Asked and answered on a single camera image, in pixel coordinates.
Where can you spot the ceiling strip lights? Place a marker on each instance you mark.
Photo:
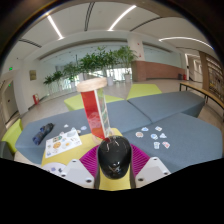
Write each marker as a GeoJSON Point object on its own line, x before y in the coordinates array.
{"type": "Point", "coordinates": [121, 16]}

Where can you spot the white sticker sheet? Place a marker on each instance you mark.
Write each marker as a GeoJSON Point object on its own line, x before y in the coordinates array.
{"type": "Point", "coordinates": [63, 144]}

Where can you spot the lime green ottoman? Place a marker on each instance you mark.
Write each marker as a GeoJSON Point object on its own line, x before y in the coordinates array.
{"type": "Point", "coordinates": [71, 102]}
{"type": "Point", "coordinates": [12, 133]}
{"type": "Point", "coordinates": [143, 90]}

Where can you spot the large grey ottoman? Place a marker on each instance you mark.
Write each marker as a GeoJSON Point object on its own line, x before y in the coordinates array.
{"type": "Point", "coordinates": [123, 116]}
{"type": "Point", "coordinates": [166, 103]}
{"type": "Point", "coordinates": [193, 140]}

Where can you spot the green exit sign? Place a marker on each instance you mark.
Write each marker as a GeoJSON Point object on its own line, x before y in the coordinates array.
{"type": "Point", "coordinates": [11, 68]}

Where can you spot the small sticker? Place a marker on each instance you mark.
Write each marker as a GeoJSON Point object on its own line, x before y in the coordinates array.
{"type": "Point", "coordinates": [154, 136]}
{"type": "Point", "coordinates": [158, 128]}
{"type": "Point", "coordinates": [156, 145]}
{"type": "Point", "coordinates": [144, 129]}
{"type": "Point", "coordinates": [162, 135]}
{"type": "Point", "coordinates": [165, 144]}
{"type": "Point", "coordinates": [139, 134]}

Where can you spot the black computer mouse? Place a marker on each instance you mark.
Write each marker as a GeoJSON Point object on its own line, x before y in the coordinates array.
{"type": "Point", "coordinates": [114, 156]}

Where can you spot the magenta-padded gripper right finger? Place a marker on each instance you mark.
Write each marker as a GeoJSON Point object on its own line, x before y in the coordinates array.
{"type": "Point", "coordinates": [146, 170]}

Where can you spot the dark blue folded umbrella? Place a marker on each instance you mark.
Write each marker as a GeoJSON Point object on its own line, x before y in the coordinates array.
{"type": "Point", "coordinates": [42, 133]}

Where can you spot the group of potted plants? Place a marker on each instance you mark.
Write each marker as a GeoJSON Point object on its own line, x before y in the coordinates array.
{"type": "Point", "coordinates": [96, 61]}

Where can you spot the white door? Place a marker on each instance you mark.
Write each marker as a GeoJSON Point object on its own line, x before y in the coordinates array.
{"type": "Point", "coordinates": [10, 103]}

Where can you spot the red fire extinguisher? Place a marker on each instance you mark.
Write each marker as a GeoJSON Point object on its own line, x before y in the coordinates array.
{"type": "Point", "coordinates": [35, 99]}

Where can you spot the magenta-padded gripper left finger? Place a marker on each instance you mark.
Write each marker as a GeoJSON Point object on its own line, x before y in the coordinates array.
{"type": "Point", "coordinates": [88, 163]}

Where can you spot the dark grey seat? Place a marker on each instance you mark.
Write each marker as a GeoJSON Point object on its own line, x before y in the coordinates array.
{"type": "Point", "coordinates": [5, 150]}

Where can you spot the brass wall plaque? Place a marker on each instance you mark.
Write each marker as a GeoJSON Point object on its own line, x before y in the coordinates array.
{"type": "Point", "coordinates": [32, 75]}

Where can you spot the red acrylic tower wooden ends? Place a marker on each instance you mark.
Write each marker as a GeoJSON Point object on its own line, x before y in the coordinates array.
{"type": "Point", "coordinates": [91, 113]}

